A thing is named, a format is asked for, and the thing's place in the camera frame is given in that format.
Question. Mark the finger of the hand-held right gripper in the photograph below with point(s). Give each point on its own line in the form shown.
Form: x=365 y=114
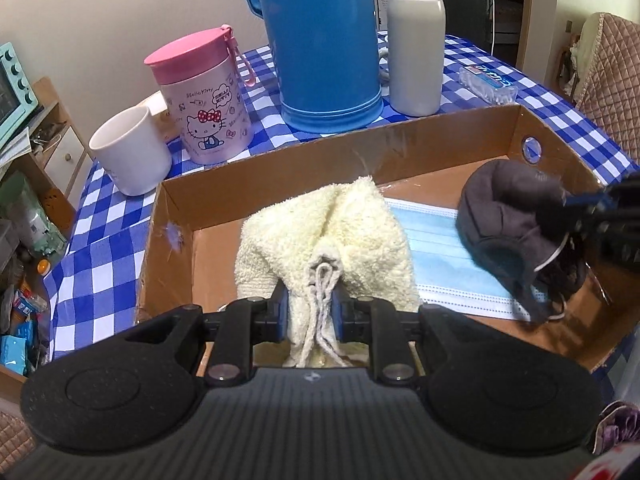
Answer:
x=587 y=201
x=557 y=220

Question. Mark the patterned white mug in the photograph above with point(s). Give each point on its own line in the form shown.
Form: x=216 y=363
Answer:
x=384 y=78

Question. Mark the paper stack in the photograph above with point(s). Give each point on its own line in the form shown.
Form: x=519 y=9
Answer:
x=14 y=145

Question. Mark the purple floral garment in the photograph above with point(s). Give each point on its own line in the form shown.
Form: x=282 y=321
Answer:
x=620 y=427

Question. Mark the brown quilted chair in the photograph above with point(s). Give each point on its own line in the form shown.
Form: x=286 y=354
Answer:
x=12 y=432
x=615 y=85

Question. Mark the blue packets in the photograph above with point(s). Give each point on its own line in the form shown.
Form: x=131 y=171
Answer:
x=15 y=350

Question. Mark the tissue packet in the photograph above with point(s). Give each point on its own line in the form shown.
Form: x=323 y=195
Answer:
x=487 y=85

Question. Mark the teal toaster oven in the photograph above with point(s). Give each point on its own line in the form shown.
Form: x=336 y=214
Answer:
x=12 y=90

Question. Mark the pink cartoon cup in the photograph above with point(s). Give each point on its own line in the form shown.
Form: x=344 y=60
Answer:
x=205 y=110

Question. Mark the white insulated bottle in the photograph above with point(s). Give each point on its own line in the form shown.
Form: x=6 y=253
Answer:
x=415 y=60

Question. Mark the black cabinet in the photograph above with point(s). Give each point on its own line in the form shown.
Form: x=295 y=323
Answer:
x=465 y=5

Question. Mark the wooden sideboard cabinet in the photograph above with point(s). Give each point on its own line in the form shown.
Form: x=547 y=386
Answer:
x=65 y=155

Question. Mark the blue white checkered tablecloth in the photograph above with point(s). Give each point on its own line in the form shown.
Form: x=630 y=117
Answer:
x=100 y=270

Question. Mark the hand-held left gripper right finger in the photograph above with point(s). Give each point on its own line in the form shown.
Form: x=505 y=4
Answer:
x=344 y=312

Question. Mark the blue thermos flask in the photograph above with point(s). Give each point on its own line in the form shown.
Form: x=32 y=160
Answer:
x=320 y=50

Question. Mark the cardboard box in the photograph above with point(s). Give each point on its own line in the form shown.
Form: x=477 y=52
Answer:
x=210 y=260

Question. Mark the dark grey cloth mask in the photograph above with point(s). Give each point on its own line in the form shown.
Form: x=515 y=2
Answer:
x=500 y=200

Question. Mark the blue face mask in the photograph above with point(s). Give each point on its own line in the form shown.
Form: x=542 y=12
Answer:
x=430 y=260

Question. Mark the green packet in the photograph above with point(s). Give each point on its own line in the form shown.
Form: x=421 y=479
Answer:
x=35 y=215

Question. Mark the yellow towel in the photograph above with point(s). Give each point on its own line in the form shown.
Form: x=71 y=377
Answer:
x=350 y=230

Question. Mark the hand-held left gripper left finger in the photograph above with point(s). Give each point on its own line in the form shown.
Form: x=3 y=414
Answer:
x=281 y=312

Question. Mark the red white printed clothing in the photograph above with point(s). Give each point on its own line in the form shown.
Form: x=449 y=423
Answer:
x=612 y=467

